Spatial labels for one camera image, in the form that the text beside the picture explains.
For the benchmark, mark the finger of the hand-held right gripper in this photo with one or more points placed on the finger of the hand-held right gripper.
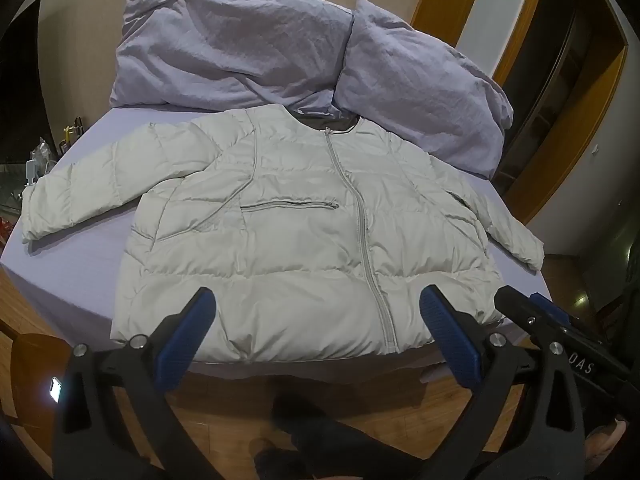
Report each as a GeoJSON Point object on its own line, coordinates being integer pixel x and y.
{"type": "Point", "coordinates": [550, 310]}
{"type": "Point", "coordinates": [517, 312]}

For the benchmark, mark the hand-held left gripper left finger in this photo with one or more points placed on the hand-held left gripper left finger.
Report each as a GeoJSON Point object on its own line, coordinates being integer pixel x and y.
{"type": "Point", "coordinates": [185, 342]}

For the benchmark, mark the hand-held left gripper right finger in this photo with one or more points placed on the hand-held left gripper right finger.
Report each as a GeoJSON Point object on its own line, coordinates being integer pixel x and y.
{"type": "Point", "coordinates": [450, 337]}

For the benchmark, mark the cream puffer jacket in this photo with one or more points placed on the cream puffer jacket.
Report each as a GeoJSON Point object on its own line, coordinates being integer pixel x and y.
{"type": "Point", "coordinates": [300, 240]}

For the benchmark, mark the person's right hand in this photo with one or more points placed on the person's right hand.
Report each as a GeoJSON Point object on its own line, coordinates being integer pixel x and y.
{"type": "Point", "coordinates": [605, 442]}

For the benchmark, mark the bed with lavender sheet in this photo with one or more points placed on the bed with lavender sheet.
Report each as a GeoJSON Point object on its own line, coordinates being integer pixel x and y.
{"type": "Point", "coordinates": [90, 265]}

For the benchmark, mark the person's dark-clothed legs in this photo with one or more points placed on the person's dark-clothed legs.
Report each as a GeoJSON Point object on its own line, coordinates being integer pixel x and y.
{"type": "Point", "coordinates": [330, 440]}

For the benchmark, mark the dark wooden wardrobe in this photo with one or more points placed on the dark wooden wardrobe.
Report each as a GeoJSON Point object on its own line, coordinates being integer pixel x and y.
{"type": "Point", "coordinates": [565, 125]}

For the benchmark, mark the clear plastic bag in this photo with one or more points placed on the clear plastic bag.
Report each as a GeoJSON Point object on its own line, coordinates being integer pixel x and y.
{"type": "Point", "coordinates": [42, 155]}

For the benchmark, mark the yellow and black tool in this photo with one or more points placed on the yellow and black tool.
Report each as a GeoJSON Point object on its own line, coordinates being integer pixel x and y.
{"type": "Point", "coordinates": [70, 132]}

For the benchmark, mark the lavender pillow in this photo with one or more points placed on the lavender pillow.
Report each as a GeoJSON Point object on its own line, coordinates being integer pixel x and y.
{"type": "Point", "coordinates": [415, 85]}
{"type": "Point", "coordinates": [225, 50]}

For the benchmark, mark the orange wooden door frame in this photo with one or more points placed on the orange wooden door frame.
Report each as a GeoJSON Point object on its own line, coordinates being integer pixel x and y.
{"type": "Point", "coordinates": [450, 5]}

